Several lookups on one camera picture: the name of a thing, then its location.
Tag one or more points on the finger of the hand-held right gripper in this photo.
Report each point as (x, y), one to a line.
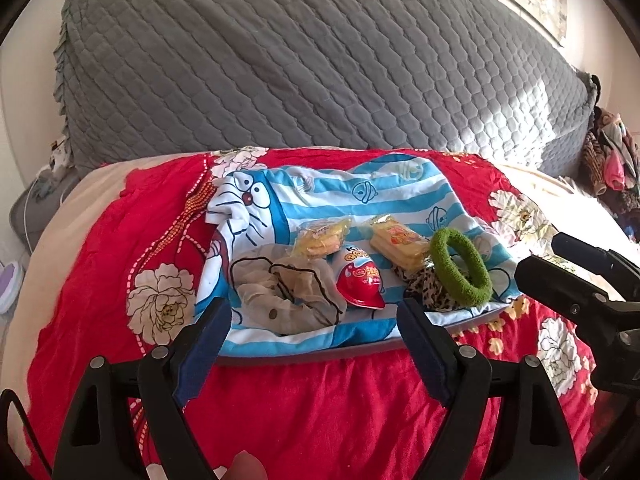
(600, 270)
(565, 295)

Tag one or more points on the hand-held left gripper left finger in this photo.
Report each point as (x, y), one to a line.
(205, 345)

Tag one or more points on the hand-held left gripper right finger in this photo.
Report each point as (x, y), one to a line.
(425, 345)

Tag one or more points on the leopard print scrunchie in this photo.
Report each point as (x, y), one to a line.
(425, 295)

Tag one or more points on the green fuzzy scrunchie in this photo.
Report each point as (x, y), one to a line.
(439, 260)

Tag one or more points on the red toy egg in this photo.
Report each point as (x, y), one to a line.
(360, 285)

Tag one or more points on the beige sheer scrunchie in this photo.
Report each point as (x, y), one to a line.
(295, 310)

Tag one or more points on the grey shallow box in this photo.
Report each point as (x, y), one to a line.
(320, 354)

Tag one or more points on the yellow snack cake packet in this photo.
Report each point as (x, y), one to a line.
(320, 240)
(400, 242)

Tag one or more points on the person's left hand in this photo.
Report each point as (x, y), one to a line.
(249, 467)

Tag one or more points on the pile of clothes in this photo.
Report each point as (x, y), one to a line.
(610, 170)

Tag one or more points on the red floral blanket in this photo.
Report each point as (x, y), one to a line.
(325, 410)

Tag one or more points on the grey box with striped cloth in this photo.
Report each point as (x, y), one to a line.
(350, 195)

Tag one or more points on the purple and white round container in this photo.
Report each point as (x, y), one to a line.
(10, 285)

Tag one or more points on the small teal cloth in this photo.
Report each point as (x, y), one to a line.
(50, 181)

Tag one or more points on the floral patterned cloth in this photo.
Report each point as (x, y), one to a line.
(60, 152)

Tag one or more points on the grey quilted cover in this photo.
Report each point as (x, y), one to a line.
(300, 60)

